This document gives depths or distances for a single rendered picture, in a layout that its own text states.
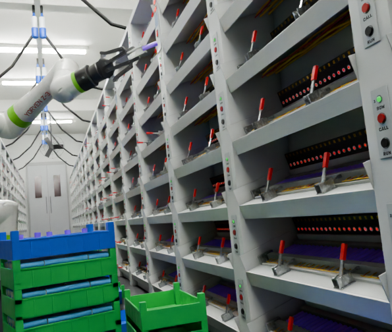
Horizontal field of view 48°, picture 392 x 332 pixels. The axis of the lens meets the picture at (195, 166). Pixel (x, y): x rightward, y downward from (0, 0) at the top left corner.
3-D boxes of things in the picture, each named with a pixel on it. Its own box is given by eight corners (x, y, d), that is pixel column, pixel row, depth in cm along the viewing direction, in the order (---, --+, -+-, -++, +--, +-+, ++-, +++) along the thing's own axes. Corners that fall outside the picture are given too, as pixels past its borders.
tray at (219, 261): (238, 282, 143) (223, 242, 143) (184, 267, 200) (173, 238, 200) (289, 255, 150) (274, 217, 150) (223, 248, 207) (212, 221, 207)
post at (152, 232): (153, 300, 263) (129, 18, 282) (149, 298, 272) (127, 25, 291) (185, 295, 269) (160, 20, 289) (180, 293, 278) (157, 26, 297)
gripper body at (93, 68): (92, 64, 181) (111, 55, 179) (101, 83, 182) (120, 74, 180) (84, 64, 174) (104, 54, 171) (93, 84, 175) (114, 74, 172)
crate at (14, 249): (12, 260, 120) (11, 230, 121) (-1, 258, 137) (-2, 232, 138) (115, 247, 137) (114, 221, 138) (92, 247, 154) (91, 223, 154)
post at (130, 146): (132, 286, 329) (114, 58, 348) (130, 284, 338) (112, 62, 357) (158, 282, 335) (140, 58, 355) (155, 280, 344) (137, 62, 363)
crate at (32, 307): (15, 321, 119) (14, 290, 119) (1, 311, 135) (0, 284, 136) (119, 300, 135) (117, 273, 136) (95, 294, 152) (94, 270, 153)
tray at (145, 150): (168, 139, 216) (161, 122, 216) (143, 159, 273) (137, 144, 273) (203, 126, 222) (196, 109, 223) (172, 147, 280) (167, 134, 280)
